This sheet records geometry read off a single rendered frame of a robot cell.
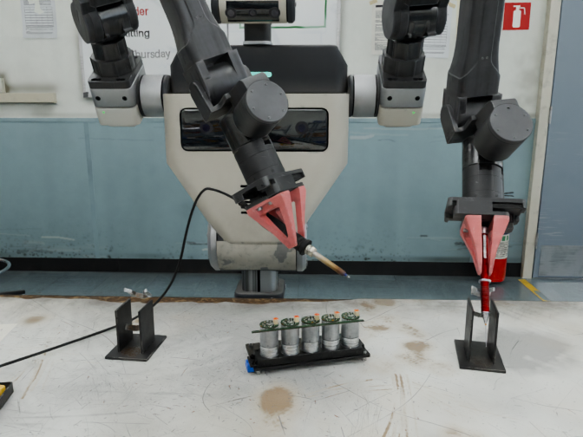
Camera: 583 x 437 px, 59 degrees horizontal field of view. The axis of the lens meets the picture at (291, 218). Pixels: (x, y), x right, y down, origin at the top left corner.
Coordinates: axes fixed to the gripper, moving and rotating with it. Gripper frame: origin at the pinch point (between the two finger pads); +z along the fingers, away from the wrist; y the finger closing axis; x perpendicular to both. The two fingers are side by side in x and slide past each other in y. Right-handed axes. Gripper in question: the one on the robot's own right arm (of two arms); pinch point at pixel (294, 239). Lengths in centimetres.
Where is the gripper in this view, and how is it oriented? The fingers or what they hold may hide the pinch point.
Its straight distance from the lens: 72.6
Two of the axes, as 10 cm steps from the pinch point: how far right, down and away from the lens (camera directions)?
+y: 5.1, -1.9, 8.4
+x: -7.5, 3.8, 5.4
